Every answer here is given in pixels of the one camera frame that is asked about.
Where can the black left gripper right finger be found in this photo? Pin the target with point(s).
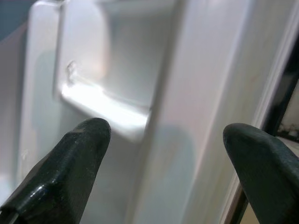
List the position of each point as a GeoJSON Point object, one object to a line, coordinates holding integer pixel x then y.
{"type": "Point", "coordinates": [268, 177]}

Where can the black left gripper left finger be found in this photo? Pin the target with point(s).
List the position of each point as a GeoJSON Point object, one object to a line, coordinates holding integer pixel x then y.
{"type": "Point", "coordinates": [58, 177]}

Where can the white fridge door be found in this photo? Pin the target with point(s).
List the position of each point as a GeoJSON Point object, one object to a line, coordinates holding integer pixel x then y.
{"type": "Point", "coordinates": [187, 70]}

